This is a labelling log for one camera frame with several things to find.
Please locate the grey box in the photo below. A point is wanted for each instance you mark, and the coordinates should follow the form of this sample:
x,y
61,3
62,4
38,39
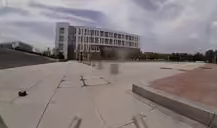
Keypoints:
x,y
114,68

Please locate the white multi-storey building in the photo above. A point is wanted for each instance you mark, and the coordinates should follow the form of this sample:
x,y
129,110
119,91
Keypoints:
x,y
96,41

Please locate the pale concrete slab plaza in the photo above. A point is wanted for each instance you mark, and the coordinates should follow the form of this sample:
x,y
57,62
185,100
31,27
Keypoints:
x,y
96,96

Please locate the robot's own part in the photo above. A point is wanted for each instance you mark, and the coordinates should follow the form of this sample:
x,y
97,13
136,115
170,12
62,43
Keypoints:
x,y
75,122
139,121

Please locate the row of trees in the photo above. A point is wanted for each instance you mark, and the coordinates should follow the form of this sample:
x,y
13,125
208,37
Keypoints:
x,y
176,56

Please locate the red brick paved area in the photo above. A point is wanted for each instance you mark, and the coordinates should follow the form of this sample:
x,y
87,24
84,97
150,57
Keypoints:
x,y
192,85

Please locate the small dark object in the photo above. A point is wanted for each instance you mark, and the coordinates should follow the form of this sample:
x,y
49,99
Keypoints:
x,y
22,93

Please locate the low distant building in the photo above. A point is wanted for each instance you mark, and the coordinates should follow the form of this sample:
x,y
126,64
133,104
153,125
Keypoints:
x,y
16,45

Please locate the dark sloped embankment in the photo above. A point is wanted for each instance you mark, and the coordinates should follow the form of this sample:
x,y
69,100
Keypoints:
x,y
12,58

